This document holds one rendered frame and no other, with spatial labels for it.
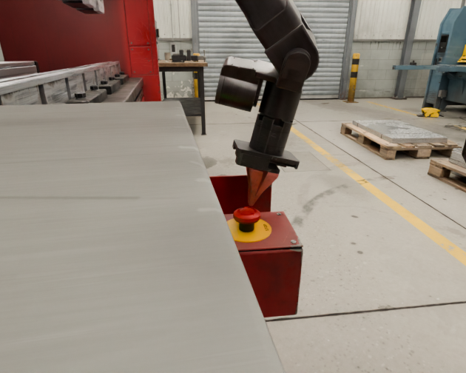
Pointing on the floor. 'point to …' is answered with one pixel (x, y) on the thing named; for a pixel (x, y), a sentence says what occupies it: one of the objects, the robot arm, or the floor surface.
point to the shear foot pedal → (433, 108)
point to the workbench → (193, 107)
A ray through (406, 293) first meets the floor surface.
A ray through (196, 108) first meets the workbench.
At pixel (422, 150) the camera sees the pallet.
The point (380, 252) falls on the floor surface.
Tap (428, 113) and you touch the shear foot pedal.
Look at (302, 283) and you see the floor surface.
